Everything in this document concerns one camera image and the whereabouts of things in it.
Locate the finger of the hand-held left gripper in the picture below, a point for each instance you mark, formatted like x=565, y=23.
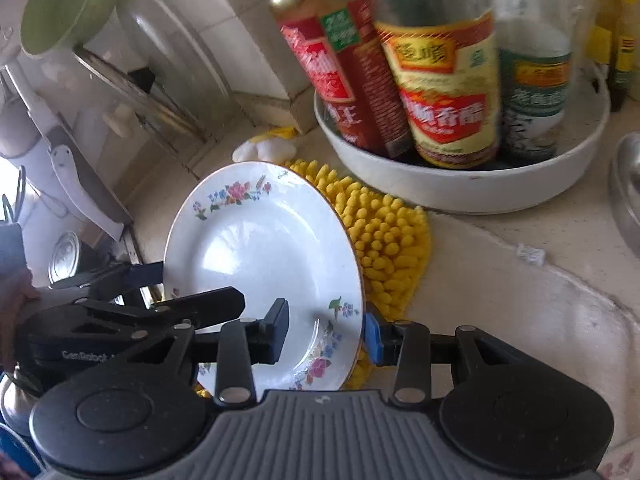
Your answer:
x=210, y=305
x=145, y=275

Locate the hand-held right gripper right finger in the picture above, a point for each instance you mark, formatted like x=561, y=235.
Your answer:
x=373, y=342

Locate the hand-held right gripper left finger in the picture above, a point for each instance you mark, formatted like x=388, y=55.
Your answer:
x=277, y=332

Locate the white floral plate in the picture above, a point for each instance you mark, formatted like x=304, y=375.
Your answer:
x=260, y=240

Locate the stainless steel bowl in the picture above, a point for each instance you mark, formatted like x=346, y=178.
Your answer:
x=627, y=195

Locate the person's left hand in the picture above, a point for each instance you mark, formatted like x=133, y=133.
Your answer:
x=12, y=310

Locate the steel kettle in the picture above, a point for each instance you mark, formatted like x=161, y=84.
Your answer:
x=17, y=400

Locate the steel pot lid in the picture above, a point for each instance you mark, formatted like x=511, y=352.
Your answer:
x=65, y=259

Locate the yellow chenille mat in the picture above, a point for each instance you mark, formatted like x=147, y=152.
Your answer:
x=390, y=245

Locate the blue container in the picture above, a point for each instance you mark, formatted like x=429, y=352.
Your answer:
x=15, y=452

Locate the white yellow crumpled wrapper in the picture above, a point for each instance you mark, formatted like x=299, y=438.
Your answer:
x=267, y=147

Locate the white round condiment rack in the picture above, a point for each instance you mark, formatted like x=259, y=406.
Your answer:
x=500, y=180

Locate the glass pot lid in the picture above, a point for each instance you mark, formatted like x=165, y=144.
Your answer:
x=175, y=55

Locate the yellow red label vinegar bottle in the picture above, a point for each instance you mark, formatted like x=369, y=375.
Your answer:
x=445, y=105

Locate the red label sauce bottle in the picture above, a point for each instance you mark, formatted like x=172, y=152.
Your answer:
x=345, y=75

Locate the green bowl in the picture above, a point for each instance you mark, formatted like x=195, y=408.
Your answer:
x=65, y=10

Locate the green label clear bottle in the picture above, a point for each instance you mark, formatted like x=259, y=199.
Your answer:
x=535, y=100

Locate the yellow green label oil bottle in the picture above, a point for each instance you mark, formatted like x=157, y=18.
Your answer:
x=622, y=55

